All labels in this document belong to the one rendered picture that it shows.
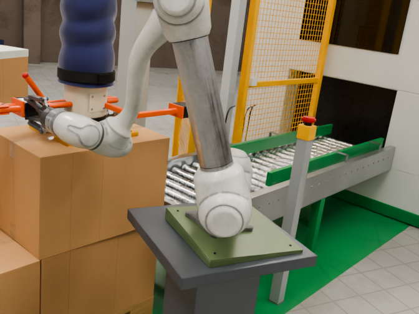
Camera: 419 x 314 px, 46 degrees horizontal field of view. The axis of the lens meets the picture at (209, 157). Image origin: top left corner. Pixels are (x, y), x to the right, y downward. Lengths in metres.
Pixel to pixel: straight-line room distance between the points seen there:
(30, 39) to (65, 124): 8.65
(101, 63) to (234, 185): 0.81
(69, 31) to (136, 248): 0.96
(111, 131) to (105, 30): 0.44
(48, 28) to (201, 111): 9.31
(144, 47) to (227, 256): 0.69
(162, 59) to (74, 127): 9.76
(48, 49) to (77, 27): 8.70
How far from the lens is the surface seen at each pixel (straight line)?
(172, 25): 1.31
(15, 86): 3.99
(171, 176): 2.84
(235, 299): 1.78
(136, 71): 1.57
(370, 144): 3.97
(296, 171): 2.49
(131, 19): 3.43
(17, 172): 1.95
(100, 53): 1.95
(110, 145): 1.70
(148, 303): 2.47
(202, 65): 1.34
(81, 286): 2.13
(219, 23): 11.82
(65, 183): 1.86
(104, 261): 2.14
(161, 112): 1.97
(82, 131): 1.59
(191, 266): 1.52
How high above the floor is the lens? 1.51
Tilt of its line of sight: 17 degrees down
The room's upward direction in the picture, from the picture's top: 7 degrees clockwise
